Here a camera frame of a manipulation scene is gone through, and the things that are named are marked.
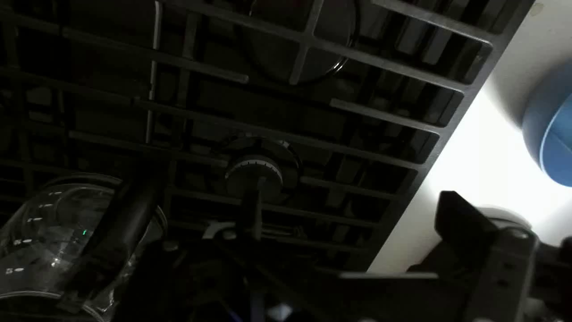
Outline blue bowl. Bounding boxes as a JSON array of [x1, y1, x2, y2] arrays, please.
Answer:
[[522, 62, 572, 187]]

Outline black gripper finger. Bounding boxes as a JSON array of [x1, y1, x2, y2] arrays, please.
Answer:
[[345, 192, 572, 322]]

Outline black gas stove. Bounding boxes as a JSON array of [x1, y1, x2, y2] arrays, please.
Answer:
[[0, 0, 535, 271]]

